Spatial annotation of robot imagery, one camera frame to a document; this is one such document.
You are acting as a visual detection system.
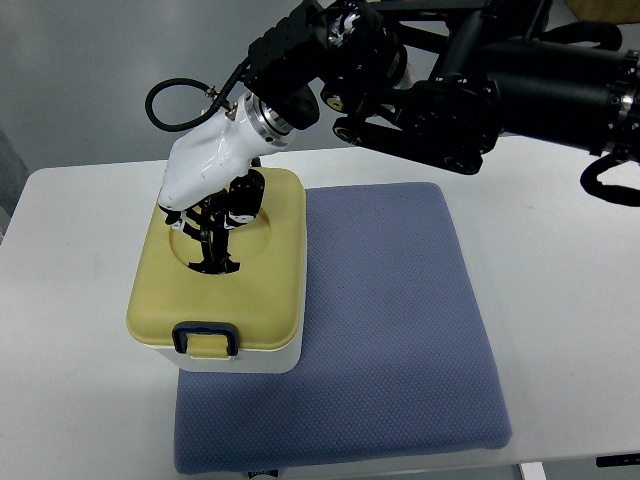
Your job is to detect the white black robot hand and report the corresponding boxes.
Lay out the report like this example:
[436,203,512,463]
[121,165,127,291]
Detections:
[157,94,289,232]

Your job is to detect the black lid handle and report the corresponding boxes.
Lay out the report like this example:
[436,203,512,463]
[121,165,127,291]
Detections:
[169,194,244,275]

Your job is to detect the yellow storage box lid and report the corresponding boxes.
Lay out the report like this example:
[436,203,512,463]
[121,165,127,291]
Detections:
[126,168,307,354]

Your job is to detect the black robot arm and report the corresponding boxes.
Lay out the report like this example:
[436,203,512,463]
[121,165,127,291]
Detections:
[241,1,639,207]

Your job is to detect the white storage box base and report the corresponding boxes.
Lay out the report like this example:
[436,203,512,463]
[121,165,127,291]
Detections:
[150,280,306,374]

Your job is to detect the dark blue front latch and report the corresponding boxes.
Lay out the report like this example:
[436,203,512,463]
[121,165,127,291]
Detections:
[171,321,239,359]

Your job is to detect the blue grey fabric mat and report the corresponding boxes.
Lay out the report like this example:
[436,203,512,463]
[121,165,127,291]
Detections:
[174,183,512,474]

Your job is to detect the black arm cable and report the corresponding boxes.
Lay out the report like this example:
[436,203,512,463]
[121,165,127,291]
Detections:
[144,78,236,134]

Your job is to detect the black table edge bracket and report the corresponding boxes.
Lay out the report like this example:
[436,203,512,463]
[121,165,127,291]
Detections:
[596,453,640,468]

